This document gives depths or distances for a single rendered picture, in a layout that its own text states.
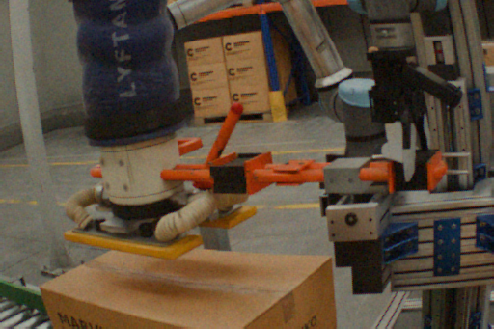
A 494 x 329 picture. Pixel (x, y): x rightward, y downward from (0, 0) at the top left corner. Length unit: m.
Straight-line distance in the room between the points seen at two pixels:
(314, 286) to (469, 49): 0.83
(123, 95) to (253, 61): 7.95
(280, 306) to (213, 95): 8.34
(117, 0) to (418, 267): 1.07
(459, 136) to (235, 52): 7.66
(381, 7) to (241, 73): 8.30
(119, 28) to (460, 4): 0.98
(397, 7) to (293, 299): 0.63
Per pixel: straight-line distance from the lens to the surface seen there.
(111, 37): 1.28
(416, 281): 1.81
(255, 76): 9.22
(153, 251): 1.25
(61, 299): 1.51
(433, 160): 1.05
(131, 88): 1.28
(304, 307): 1.38
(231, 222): 1.36
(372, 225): 1.63
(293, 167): 1.16
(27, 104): 4.29
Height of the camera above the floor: 1.48
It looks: 11 degrees down
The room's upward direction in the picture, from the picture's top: 9 degrees counter-clockwise
